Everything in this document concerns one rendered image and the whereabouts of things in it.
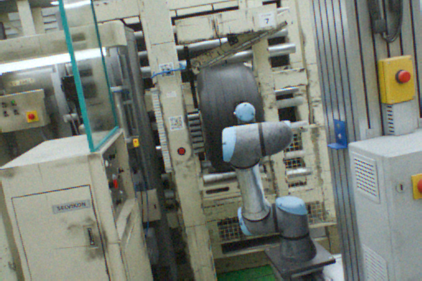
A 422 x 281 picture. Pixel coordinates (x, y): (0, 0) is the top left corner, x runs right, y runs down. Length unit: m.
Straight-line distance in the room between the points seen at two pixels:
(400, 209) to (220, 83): 1.26
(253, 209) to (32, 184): 0.85
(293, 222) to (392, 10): 0.85
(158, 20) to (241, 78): 0.54
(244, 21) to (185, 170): 0.93
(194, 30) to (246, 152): 1.32
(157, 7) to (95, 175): 1.03
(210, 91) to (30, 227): 1.04
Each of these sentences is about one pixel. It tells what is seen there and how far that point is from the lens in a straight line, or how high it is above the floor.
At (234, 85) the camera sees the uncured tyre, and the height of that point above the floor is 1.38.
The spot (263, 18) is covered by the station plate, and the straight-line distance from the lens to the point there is 2.70.
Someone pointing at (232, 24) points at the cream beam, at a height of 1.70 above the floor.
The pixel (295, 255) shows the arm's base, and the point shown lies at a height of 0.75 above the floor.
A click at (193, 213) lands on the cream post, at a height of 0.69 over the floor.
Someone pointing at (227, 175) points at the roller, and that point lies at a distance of 2.42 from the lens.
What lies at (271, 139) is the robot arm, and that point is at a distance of 1.47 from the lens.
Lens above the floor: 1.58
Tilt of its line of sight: 9 degrees down
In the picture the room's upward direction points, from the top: 10 degrees counter-clockwise
